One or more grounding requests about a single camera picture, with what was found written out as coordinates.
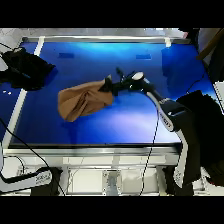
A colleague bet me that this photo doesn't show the black cable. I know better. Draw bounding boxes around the black cable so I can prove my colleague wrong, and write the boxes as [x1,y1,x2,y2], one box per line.
[0,117,65,197]
[138,109,161,197]

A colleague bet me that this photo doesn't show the silver frame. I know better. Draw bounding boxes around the silver frame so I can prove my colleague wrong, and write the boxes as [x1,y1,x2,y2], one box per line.
[0,34,224,197]

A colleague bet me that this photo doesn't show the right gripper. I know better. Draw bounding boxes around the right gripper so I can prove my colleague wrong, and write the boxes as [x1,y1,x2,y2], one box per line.
[99,75,123,97]

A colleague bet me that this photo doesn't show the black garment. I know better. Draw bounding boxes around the black garment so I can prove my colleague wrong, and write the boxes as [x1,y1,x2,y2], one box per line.
[175,89,224,187]
[0,46,57,92]

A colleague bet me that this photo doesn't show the tan pants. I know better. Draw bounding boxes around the tan pants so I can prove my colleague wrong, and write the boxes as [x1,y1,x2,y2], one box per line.
[57,77,115,123]

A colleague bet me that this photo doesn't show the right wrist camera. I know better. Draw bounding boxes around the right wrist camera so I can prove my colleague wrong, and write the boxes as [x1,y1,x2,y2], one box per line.
[115,66,130,83]

